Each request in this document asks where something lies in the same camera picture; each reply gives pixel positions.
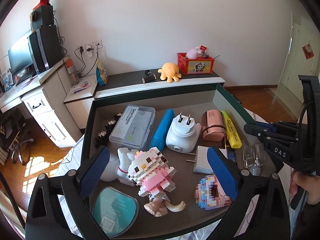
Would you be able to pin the pink block cat figure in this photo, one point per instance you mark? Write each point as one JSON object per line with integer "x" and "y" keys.
{"x": 150, "y": 170}

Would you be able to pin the black computer monitor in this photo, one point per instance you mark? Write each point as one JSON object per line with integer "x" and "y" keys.
{"x": 20, "y": 52}

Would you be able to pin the red card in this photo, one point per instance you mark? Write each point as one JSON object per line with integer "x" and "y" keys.
{"x": 203, "y": 48}

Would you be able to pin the black computer tower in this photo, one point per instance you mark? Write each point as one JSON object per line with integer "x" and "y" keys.
{"x": 47, "y": 47}

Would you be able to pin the clear floss box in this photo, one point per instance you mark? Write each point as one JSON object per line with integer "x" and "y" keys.
{"x": 132, "y": 127}

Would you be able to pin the black office chair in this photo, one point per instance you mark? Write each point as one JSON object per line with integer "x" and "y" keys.
{"x": 15, "y": 135}

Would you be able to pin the yellow highlighter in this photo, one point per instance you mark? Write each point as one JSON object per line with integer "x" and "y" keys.
{"x": 231, "y": 130}

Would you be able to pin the rose gold cup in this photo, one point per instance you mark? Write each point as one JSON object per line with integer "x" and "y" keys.
{"x": 212, "y": 125}

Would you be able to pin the white charger plug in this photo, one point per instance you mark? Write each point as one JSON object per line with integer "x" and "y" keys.
{"x": 201, "y": 162}

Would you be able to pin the black hair clip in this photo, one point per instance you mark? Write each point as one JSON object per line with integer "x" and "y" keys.
{"x": 103, "y": 135}

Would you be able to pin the pink packet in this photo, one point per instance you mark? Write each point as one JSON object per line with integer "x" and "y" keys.
{"x": 80, "y": 87}

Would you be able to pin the blue and white box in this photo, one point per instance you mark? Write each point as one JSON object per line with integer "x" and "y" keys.
{"x": 6, "y": 80}

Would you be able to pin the white camera-shaped gadget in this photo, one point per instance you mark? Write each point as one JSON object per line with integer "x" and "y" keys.
{"x": 180, "y": 140}

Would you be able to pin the black flashlight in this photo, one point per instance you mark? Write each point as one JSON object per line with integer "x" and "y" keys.
{"x": 148, "y": 77}

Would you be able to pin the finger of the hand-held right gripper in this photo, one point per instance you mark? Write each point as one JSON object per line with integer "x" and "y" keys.
{"x": 255, "y": 130}
{"x": 282, "y": 127}

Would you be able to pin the red door decoration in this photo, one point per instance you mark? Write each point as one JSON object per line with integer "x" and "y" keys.
{"x": 308, "y": 51}

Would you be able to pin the orange-capped bottle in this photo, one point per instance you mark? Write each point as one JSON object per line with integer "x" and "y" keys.
{"x": 72, "y": 72}

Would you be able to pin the person's right hand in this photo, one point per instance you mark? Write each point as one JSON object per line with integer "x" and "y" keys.
{"x": 312, "y": 187}

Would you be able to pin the blue highlighter marker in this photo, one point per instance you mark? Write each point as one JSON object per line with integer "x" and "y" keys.
{"x": 162, "y": 130}

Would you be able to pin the pastel block donut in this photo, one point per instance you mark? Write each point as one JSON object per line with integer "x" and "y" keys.
{"x": 203, "y": 192}

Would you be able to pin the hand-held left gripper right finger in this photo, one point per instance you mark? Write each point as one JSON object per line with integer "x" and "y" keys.
{"x": 222, "y": 172}

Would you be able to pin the white nightstand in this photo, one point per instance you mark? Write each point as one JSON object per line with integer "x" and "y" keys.
{"x": 80, "y": 100}

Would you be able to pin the black speaker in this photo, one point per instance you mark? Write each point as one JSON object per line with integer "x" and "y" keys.
{"x": 43, "y": 16}

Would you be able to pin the black and white low cabinet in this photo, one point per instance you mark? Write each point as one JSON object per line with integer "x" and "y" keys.
{"x": 125, "y": 85}

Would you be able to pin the pink book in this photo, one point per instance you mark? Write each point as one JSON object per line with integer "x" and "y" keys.
{"x": 26, "y": 81}

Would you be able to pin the white animal figurine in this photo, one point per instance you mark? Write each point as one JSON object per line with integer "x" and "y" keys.
{"x": 120, "y": 160}

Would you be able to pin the white wall socket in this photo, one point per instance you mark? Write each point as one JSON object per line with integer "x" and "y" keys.
{"x": 89, "y": 47}
{"x": 98, "y": 43}
{"x": 80, "y": 48}

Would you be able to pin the clear glass bottle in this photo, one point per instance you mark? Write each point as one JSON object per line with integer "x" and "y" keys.
{"x": 253, "y": 157}

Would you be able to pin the pink plush toy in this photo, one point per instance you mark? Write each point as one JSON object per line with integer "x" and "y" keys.
{"x": 192, "y": 53}

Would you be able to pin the teal oval case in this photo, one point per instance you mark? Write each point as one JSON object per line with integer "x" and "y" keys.
{"x": 115, "y": 210}

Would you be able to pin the small blue box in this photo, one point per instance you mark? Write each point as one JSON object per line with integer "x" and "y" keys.
{"x": 231, "y": 155}

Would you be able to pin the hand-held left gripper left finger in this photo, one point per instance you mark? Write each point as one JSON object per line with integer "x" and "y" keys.
{"x": 95, "y": 172}

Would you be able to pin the pink storage box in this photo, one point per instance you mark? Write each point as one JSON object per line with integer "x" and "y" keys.
{"x": 185, "y": 177}

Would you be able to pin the red printed crate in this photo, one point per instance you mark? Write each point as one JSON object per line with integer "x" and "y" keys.
{"x": 197, "y": 66}

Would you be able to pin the pink pig figurine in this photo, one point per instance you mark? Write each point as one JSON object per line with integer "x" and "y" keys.
{"x": 157, "y": 206}

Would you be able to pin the blue snack bag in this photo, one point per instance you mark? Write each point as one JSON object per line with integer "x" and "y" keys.
{"x": 102, "y": 73}

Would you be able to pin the white desk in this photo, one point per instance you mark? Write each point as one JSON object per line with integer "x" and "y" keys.
{"x": 47, "y": 105}

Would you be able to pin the yellow octopus plush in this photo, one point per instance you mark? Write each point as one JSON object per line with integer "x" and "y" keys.
{"x": 168, "y": 71}

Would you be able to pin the white door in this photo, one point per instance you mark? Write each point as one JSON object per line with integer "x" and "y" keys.
{"x": 287, "y": 67}

